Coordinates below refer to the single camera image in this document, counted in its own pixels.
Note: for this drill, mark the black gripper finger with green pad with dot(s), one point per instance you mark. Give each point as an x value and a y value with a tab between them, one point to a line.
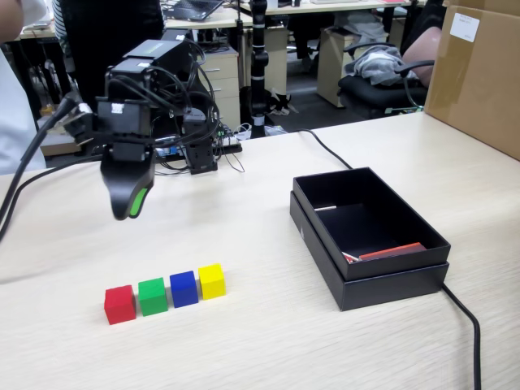
122	183
138	203

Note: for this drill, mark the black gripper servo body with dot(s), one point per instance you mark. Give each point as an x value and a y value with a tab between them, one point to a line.
122	122

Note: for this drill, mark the green wooden cube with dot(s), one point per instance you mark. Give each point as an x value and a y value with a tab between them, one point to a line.
153	298

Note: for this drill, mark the blue wooden cube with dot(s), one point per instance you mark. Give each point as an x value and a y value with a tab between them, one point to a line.
184	290

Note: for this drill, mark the red wooden cube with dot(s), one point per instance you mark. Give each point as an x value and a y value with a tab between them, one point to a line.
120	306

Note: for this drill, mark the yellow wooden cube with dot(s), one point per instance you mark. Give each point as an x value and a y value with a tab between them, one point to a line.
212	283

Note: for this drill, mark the person bare forearm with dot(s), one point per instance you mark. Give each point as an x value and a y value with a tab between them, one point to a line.
12	20

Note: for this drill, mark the black cardboard box tray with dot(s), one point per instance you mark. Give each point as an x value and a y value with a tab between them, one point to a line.
398	266

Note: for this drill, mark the black box lid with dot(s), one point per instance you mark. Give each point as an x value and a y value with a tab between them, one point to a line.
390	294

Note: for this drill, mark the large brown cardboard box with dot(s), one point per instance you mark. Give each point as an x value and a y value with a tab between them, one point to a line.
479	89

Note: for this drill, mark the blue controller circuit board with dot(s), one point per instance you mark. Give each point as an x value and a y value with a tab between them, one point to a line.
172	151

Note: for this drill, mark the small yellow floor item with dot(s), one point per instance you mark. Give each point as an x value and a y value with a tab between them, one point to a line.
47	109

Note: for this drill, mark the black chair backrest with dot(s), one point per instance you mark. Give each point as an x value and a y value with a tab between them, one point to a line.
101	32

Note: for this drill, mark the person white shirt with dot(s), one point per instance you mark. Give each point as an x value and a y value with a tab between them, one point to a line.
16	122

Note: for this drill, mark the beige drawer cabinet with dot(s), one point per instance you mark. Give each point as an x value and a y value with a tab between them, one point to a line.
225	97

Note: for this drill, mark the person striped shirt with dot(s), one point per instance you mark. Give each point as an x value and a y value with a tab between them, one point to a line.
59	24

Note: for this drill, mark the beige office desk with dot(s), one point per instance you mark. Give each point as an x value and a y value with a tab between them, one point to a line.
325	7
219	22
36	34

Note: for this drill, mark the dark open laptop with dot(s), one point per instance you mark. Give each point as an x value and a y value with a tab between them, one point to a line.
195	8

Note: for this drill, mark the black vertical stand pole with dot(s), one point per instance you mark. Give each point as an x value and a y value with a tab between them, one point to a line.
258	61

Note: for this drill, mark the white power strip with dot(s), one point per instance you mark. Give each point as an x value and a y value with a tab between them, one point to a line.
275	131

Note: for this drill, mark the black white shoes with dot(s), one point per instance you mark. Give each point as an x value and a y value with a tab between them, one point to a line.
280	103

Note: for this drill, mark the beige desk side panel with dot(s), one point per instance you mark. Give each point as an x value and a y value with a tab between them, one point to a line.
278	61

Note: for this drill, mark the white paper strip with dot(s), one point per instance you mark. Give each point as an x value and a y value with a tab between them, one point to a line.
325	208

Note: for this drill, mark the beige storage cabinet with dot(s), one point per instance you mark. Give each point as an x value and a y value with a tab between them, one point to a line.
329	73

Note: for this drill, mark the small white red item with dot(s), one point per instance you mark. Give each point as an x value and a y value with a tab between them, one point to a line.
350	257

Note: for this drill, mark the black office armchair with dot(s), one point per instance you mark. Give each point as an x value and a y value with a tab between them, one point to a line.
365	95

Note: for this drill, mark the flat red card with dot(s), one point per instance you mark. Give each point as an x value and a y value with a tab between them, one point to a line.
394	250

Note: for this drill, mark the grey crumpled clothing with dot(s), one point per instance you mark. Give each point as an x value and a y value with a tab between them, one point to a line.
382	65

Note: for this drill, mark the seated person black shirt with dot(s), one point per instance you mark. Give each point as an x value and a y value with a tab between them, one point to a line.
426	12

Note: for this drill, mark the white shipping label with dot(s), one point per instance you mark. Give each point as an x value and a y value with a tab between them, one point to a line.
466	26

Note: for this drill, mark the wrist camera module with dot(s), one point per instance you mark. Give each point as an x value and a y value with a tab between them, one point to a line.
81	122

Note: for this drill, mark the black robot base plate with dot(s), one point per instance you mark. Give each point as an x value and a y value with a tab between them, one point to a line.
233	148

